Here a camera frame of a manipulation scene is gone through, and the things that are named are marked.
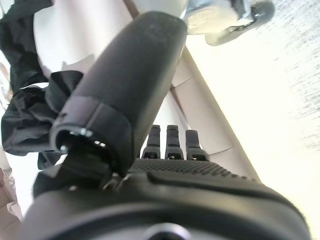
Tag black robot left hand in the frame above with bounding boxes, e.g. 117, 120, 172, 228
18, 10, 312, 240

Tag black garment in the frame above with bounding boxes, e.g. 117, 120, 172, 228
0, 0, 85, 171

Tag beige garment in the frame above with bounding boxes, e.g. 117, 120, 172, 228
0, 167, 28, 240

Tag grey area rug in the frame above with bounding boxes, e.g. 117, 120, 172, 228
184, 0, 320, 151

